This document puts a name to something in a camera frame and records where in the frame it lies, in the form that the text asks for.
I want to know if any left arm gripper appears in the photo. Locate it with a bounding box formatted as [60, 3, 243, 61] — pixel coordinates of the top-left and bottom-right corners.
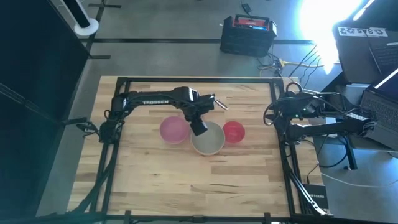
[183, 93, 216, 137]

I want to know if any grey bowl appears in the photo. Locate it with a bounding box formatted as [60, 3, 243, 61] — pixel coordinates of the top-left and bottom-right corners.
[190, 120, 226, 156]

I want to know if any pink bowl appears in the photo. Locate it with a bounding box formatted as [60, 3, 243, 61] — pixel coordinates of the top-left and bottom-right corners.
[159, 116, 191, 145]

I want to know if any large red bowl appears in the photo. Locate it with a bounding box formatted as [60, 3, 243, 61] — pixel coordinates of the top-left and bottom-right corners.
[222, 121, 246, 144]

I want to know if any grey side desk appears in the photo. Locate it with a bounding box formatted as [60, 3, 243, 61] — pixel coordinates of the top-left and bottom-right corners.
[305, 71, 398, 171]

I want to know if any red and black power station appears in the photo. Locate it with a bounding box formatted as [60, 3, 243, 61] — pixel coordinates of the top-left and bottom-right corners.
[219, 14, 279, 58]

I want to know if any open grey laptop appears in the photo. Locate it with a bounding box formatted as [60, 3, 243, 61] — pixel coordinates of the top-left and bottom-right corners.
[359, 70, 398, 152]

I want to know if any black floor tape strip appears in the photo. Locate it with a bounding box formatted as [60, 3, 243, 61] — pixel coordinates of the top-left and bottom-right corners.
[79, 37, 315, 45]

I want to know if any white paper marker strip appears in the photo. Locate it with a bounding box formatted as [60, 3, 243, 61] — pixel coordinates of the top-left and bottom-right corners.
[338, 27, 389, 39]

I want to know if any dark laptop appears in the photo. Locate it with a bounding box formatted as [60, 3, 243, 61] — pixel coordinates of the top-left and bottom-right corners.
[368, 39, 398, 75]

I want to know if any white tower fan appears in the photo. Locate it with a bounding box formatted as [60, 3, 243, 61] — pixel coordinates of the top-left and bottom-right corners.
[61, 0, 100, 37]

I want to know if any large black cabinet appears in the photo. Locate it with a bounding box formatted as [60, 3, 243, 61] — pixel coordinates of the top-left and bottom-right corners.
[0, 0, 91, 218]

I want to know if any yellow floor cable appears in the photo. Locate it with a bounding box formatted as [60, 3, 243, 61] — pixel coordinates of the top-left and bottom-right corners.
[279, 59, 326, 68]

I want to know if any black aluminium table frame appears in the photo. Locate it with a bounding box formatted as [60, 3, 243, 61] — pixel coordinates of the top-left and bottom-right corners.
[37, 76, 333, 224]

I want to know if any black floor cable bundle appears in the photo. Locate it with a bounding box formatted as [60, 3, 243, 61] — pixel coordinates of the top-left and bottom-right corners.
[257, 43, 323, 90]

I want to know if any black network switch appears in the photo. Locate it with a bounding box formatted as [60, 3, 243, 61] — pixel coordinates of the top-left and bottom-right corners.
[303, 183, 329, 211]

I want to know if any white floor cable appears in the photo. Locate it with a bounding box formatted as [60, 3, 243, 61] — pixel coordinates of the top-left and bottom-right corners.
[321, 172, 398, 189]

